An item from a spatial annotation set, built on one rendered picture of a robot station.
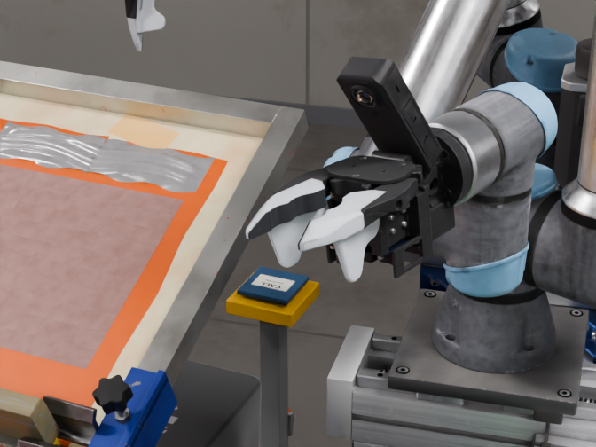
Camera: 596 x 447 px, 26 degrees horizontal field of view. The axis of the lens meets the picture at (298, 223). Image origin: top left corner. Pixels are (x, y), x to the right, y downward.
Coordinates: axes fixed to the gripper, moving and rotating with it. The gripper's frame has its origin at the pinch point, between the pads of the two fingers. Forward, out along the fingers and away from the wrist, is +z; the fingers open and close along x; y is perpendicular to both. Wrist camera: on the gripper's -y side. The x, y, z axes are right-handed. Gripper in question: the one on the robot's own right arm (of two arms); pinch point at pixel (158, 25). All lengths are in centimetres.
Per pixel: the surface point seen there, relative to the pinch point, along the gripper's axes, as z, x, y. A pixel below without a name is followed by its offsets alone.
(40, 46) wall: 205, 244, -232
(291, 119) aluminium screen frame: 3.0, -13.5, 28.3
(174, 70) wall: 213, 252, -169
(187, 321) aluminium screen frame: 8, -50, 29
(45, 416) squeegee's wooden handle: 6, -71, 21
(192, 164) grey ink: 7.0, -22.3, 15.9
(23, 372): 12, -61, 9
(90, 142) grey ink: 7.0, -21.7, -1.8
